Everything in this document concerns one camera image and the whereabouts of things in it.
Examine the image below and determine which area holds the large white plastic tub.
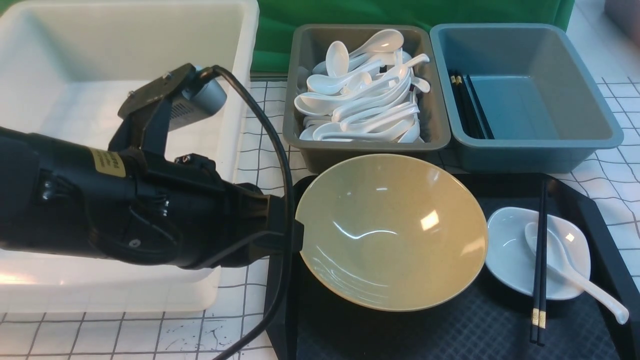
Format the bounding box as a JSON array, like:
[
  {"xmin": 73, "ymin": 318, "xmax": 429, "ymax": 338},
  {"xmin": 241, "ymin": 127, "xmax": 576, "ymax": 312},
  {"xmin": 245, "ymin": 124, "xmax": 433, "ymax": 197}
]
[{"xmin": 1, "ymin": 0, "xmax": 259, "ymax": 313}]

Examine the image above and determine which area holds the black plastic serving tray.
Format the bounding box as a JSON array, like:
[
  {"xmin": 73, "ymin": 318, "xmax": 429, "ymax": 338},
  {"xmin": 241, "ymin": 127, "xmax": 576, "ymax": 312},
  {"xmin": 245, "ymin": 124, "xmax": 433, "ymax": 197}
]
[{"xmin": 266, "ymin": 173, "xmax": 640, "ymax": 360}]

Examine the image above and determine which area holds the black chopstick gold band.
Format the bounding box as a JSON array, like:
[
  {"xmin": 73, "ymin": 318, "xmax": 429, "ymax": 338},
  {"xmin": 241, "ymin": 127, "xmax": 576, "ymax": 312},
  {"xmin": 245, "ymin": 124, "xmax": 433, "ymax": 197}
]
[{"xmin": 525, "ymin": 180, "xmax": 544, "ymax": 344}]

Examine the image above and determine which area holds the blue plastic chopstick bin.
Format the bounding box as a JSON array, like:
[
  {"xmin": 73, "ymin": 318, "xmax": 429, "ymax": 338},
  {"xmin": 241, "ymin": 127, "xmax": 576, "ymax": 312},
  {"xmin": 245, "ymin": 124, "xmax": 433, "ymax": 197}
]
[{"xmin": 429, "ymin": 23, "xmax": 624, "ymax": 174}]

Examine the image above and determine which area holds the white ceramic soup spoon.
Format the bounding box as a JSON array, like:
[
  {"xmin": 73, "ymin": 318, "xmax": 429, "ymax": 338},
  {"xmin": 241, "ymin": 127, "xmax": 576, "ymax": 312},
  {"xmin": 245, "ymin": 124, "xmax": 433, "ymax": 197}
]
[{"xmin": 543, "ymin": 218, "xmax": 630, "ymax": 325}]

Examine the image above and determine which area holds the grey plastic spoon bin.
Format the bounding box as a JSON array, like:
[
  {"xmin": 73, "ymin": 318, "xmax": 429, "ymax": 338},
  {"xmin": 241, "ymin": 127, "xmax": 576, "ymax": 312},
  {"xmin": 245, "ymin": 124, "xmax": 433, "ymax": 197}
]
[{"xmin": 283, "ymin": 23, "xmax": 451, "ymax": 173}]

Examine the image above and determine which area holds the black chopsticks bundle in bin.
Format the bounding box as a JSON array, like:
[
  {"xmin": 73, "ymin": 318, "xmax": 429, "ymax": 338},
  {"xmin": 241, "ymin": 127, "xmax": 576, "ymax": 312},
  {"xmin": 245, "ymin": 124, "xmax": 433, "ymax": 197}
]
[{"xmin": 448, "ymin": 71, "xmax": 495, "ymax": 140}]

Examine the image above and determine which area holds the pile of white spoons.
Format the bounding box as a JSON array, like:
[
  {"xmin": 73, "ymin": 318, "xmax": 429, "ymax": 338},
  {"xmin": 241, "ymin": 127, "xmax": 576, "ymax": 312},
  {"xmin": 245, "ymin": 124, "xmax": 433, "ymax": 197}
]
[{"xmin": 294, "ymin": 29, "xmax": 431, "ymax": 144}]

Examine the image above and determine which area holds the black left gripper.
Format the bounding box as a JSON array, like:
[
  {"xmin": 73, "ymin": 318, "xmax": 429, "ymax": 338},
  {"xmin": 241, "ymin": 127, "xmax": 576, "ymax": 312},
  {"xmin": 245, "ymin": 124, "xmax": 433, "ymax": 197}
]
[{"xmin": 85, "ymin": 149, "xmax": 304, "ymax": 270}]

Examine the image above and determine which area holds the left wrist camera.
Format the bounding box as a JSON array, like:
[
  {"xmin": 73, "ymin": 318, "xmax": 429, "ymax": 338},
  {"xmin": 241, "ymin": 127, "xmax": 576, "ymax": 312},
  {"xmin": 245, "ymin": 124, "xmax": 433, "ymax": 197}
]
[{"xmin": 118, "ymin": 63, "xmax": 227, "ymax": 132}]

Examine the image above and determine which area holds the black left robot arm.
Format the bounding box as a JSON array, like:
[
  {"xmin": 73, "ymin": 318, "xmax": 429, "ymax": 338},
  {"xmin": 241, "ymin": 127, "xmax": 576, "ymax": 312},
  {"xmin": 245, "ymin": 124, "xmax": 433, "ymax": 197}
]
[{"xmin": 1, "ymin": 128, "xmax": 304, "ymax": 271}]

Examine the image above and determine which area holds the yellow noodle bowl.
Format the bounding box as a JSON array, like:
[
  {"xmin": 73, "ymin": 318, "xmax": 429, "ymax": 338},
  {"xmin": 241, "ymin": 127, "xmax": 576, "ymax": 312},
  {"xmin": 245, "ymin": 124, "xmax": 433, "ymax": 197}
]
[{"xmin": 295, "ymin": 153, "xmax": 489, "ymax": 312}]

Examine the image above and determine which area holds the small white sauce dish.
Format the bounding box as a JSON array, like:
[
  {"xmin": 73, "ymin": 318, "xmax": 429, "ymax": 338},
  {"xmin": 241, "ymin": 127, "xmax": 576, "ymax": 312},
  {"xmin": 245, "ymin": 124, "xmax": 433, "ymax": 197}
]
[{"xmin": 486, "ymin": 206, "xmax": 592, "ymax": 296}]

